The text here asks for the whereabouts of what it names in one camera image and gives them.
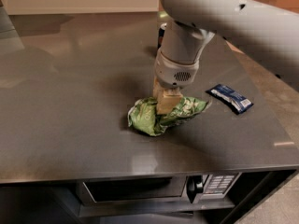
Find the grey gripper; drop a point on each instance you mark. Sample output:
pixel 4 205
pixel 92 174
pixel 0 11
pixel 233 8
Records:
pixel 172 73

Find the green jalapeno chip bag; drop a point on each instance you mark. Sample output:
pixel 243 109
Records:
pixel 143 115

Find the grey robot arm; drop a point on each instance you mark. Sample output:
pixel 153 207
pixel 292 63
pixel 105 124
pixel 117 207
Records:
pixel 269 35

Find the blue Pepsi can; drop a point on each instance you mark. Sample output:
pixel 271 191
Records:
pixel 161 34

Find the blue snack packet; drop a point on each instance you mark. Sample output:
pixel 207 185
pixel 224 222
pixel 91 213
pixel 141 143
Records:
pixel 238 103

